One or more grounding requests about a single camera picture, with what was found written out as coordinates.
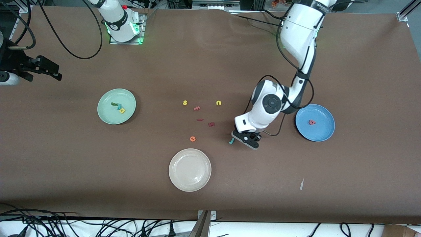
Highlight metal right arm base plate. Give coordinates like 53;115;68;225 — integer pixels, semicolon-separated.
109;14;147;45

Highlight brown paper table cover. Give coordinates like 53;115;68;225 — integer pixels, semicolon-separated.
0;6;421;225

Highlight black cable on table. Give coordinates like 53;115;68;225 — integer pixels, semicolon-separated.
230;14;284;29
258;9;285;22

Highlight brown cardboard box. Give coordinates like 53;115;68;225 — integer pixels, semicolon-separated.
383;224;421;237

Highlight green plate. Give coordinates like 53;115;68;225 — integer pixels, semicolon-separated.
97;88;136;125

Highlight metal table edge bracket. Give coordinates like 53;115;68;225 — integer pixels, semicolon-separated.
197;210;217;222

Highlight blue plate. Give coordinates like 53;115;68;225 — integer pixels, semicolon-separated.
295;104;335;142

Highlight beige plate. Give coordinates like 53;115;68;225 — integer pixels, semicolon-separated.
168;148;212;192

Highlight grey metal beam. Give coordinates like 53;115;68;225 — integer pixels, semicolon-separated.
188;211;211;237

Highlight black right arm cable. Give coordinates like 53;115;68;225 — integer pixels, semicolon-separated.
0;0;103;60

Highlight grey metal equipment box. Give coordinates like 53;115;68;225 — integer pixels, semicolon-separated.
192;0;241;10

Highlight aluminium frame profile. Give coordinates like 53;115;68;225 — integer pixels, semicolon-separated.
396;0;421;23
10;0;45;43

